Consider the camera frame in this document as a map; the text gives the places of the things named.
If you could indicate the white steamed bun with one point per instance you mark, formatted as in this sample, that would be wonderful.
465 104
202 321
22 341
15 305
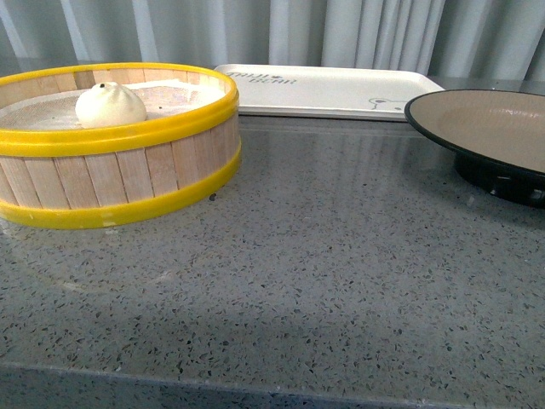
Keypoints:
109 104

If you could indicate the beige plate with black rim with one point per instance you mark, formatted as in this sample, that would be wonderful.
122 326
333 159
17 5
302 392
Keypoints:
496 135

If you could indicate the white bear print tray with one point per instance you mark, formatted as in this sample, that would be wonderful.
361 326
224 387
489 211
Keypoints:
326 92

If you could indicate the yellow rimmed wooden steamer basket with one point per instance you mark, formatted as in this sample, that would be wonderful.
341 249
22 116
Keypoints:
71 179

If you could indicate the white steamer liner cloth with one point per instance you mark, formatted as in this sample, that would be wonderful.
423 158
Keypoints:
161 98

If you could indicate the grey pleated curtain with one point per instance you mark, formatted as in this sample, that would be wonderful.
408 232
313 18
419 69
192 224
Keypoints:
454 39

